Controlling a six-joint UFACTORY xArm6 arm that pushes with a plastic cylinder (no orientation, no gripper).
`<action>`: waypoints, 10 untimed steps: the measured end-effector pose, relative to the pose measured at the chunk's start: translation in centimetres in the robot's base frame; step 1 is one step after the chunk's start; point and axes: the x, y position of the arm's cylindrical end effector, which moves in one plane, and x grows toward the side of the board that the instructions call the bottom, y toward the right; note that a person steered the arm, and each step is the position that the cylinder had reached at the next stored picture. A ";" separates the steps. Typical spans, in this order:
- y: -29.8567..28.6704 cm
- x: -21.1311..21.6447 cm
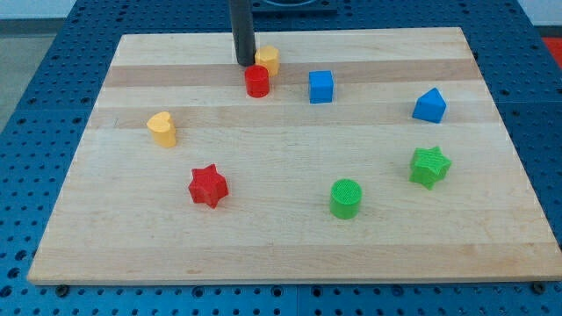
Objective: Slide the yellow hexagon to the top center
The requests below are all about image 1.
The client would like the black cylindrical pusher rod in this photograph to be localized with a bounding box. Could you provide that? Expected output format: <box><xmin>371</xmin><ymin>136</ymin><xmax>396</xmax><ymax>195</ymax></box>
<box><xmin>228</xmin><ymin>0</ymin><xmax>256</xmax><ymax>67</ymax></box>

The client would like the yellow hexagon block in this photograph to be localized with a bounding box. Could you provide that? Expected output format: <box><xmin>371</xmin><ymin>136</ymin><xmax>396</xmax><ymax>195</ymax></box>
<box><xmin>255</xmin><ymin>46</ymin><xmax>280</xmax><ymax>77</ymax></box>

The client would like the red cylinder block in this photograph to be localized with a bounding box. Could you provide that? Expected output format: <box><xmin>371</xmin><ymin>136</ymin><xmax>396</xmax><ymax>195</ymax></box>
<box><xmin>244</xmin><ymin>65</ymin><xmax>270</xmax><ymax>98</ymax></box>

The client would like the blue cube block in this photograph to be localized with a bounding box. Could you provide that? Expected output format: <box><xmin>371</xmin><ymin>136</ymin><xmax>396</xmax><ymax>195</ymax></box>
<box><xmin>308</xmin><ymin>70</ymin><xmax>334</xmax><ymax>104</ymax></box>

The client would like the yellow heart block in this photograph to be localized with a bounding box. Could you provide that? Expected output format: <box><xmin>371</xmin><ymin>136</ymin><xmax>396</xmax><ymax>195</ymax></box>
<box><xmin>146</xmin><ymin>111</ymin><xmax>177</xmax><ymax>148</ymax></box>

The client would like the red star block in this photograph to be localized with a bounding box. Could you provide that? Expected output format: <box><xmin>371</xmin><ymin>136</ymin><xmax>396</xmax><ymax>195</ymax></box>
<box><xmin>188</xmin><ymin>164</ymin><xmax>229</xmax><ymax>209</ymax></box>

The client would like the wooden board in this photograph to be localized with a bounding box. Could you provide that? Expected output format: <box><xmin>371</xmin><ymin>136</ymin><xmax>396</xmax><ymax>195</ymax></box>
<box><xmin>28</xmin><ymin>27</ymin><xmax>561</xmax><ymax>285</ymax></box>

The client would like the green cylinder block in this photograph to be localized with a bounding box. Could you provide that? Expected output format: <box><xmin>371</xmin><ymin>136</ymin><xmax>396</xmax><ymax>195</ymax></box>
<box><xmin>329</xmin><ymin>178</ymin><xmax>363</xmax><ymax>219</ymax></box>

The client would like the blue triangular prism block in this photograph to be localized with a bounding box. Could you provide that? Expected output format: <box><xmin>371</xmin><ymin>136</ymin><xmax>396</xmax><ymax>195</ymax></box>
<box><xmin>412</xmin><ymin>88</ymin><xmax>447</xmax><ymax>124</ymax></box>

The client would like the green star block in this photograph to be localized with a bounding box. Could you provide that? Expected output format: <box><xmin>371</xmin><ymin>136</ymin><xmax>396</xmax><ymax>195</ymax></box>
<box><xmin>409</xmin><ymin>147</ymin><xmax>452</xmax><ymax>190</ymax></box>

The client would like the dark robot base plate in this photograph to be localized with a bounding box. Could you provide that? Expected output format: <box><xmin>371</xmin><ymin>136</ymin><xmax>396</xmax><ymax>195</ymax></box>
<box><xmin>250</xmin><ymin>0</ymin><xmax>337</xmax><ymax>13</ymax></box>

